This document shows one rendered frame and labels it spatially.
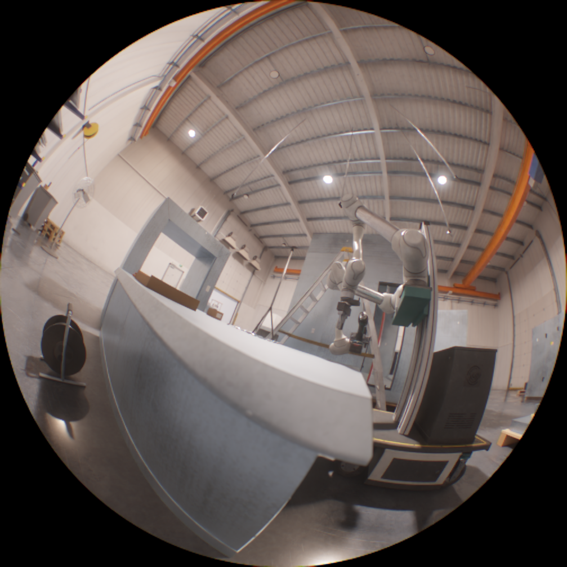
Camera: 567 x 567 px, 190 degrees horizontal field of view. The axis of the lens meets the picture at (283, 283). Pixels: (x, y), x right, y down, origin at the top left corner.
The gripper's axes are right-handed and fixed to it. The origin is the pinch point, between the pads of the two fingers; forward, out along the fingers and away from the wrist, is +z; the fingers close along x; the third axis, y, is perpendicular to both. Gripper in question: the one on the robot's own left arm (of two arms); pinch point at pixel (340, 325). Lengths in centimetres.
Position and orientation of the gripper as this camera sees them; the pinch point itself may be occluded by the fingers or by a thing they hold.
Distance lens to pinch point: 105.8
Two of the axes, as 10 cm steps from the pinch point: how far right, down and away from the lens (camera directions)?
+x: -6.0, -4.5, -6.6
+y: -7.3, -0.3, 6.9
